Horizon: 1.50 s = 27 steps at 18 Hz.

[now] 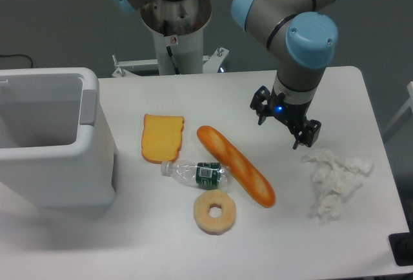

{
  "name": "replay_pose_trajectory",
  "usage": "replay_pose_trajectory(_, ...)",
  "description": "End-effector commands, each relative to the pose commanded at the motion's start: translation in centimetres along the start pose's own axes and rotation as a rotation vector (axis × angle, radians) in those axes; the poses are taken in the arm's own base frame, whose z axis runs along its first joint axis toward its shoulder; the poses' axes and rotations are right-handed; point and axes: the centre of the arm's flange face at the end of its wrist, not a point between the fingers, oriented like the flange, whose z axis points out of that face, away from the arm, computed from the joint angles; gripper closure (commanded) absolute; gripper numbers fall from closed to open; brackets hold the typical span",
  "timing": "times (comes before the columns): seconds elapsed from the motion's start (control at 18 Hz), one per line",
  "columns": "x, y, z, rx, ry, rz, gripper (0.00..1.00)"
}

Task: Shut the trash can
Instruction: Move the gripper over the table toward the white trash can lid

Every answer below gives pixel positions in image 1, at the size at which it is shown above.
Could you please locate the white trash can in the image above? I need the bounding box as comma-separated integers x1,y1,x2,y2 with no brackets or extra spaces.
1,68,117,208

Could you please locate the white furniture leg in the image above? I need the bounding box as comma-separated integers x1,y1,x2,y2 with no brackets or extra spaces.
381,81,412,143

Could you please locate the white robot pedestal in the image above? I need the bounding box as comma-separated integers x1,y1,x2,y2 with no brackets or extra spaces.
141,0,212,75

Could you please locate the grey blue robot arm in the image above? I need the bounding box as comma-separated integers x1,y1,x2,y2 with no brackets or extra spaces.
114,0,338,147

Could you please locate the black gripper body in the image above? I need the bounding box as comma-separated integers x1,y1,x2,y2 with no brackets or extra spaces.
266,85,312,132

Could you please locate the black floor cable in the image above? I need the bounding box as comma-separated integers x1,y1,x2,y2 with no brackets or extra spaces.
0,54,34,68

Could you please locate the crumpled white tissue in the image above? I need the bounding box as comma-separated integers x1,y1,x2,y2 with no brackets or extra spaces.
301,148,374,225

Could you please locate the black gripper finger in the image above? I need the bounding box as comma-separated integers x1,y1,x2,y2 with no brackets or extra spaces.
250,86,271,125
292,119,321,150

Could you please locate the beige donut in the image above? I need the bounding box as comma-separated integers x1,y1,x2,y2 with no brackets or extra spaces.
193,190,236,235

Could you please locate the orange baguette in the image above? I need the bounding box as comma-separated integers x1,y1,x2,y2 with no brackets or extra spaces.
197,125,276,208

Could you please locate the black device at edge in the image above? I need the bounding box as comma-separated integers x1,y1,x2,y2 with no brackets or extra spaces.
388,232,412,266

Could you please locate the orange toast slice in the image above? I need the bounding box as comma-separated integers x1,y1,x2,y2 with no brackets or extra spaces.
141,114,185,163

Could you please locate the clear plastic bottle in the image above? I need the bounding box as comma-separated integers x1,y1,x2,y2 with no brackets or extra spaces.
161,160,230,192

